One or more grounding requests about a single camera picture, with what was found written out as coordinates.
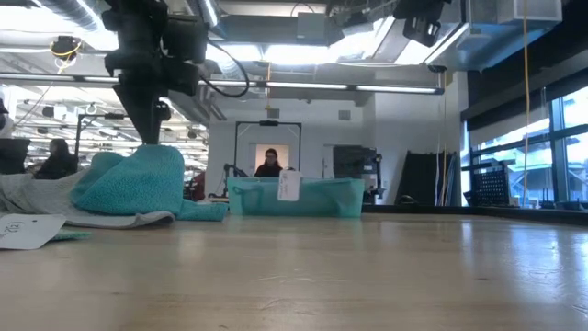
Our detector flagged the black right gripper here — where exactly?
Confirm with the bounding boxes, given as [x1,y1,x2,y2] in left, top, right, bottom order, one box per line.
[401,16,445,49]

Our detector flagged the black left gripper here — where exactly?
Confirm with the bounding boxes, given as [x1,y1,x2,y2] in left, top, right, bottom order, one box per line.
[100,0,208,146]

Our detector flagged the teal microfiber towel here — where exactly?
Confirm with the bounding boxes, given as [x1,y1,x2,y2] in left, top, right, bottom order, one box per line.
[71,144,230,223]

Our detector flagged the grey waffle microfiber towel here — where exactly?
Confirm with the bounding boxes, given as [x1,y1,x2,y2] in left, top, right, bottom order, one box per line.
[0,168,176,230]

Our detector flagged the long ceiling light tube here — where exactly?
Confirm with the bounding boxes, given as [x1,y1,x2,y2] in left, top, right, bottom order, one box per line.
[0,72,446,97]

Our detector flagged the person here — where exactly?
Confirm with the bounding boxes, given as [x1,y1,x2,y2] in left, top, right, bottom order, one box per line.
[34,138,80,181]
[254,147,285,179]

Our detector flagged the grey ceiling box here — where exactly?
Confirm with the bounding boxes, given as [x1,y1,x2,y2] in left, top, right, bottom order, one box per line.
[296,12,327,41]

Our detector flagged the black background monitor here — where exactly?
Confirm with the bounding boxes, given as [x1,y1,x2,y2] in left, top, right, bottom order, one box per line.
[0,137,31,176]

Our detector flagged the black leaning panel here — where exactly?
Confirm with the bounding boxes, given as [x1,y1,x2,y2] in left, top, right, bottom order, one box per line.
[394,151,460,207]

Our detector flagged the black equipment cabinet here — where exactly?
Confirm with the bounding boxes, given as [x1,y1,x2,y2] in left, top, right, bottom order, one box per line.
[333,145,384,205]

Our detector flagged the white bin label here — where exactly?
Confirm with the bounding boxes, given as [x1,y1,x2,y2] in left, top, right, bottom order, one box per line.
[277,169,303,203]

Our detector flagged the black pegboard rack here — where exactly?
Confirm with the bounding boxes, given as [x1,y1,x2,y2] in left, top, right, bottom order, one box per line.
[463,160,512,207]

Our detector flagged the white paper towel tag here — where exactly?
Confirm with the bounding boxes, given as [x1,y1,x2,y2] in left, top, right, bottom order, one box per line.
[0,213,68,252]

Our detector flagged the teal translucent plastic bin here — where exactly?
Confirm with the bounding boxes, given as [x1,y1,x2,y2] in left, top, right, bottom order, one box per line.
[226,177,366,219]

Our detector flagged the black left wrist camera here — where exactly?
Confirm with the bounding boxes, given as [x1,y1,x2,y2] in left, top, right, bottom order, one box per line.
[163,15,209,64]

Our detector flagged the yellow ceiling cable reel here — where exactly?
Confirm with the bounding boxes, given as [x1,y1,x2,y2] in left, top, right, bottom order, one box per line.
[49,35,84,74]

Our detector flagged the black background camera stand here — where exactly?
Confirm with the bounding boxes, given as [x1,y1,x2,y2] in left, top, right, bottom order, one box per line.
[233,120,303,179]

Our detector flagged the yellow hanging cord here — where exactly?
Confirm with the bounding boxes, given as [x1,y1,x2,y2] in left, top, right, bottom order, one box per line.
[522,0,531,208]

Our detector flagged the silver ventilation duct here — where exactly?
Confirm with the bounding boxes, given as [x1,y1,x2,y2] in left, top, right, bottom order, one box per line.
[39,0,107,33]

